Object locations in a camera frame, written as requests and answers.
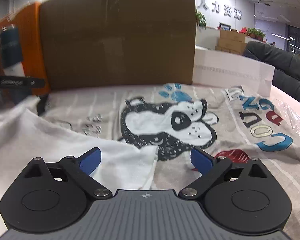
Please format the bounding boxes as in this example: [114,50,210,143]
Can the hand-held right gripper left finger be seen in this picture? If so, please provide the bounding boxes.
[22,147,113,200]

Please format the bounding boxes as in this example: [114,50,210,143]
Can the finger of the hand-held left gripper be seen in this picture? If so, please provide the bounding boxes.
[36,94,51,117]

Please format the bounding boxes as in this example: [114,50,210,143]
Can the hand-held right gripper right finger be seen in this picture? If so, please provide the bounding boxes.
[179,147,269,200]

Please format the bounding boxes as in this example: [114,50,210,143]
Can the white t-shirt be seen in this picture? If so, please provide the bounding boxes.
[0,96,158,230]

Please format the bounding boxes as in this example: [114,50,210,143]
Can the printed cartoon blanket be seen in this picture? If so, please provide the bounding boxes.
[39,82,300,240]

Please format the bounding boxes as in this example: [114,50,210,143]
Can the dark blue thermos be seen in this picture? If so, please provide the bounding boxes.
[0,24,27,77]

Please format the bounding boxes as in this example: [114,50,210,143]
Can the orange board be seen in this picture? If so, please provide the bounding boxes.
[0,2,51,98]

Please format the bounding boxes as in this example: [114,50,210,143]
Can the white flat box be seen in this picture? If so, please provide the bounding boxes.
[192,45,276,97]

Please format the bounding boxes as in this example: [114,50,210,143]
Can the large brown cardboard box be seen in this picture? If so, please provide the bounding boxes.
[39,0,197,91]

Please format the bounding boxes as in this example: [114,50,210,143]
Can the clear plastic bag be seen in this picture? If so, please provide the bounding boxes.
[275,97,300,136]

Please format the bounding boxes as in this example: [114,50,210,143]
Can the pink table mat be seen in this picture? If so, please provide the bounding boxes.
[269,84,300,112]

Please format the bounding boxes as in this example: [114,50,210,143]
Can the stack of cardboard boxes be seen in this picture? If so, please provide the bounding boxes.
[214,29,248,55]

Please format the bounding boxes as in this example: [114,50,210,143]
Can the black leather sofa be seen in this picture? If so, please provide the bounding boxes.
[242,41,300,103]

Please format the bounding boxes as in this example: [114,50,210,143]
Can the silver wall lettering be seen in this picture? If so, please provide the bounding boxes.
[197,0,243,21]

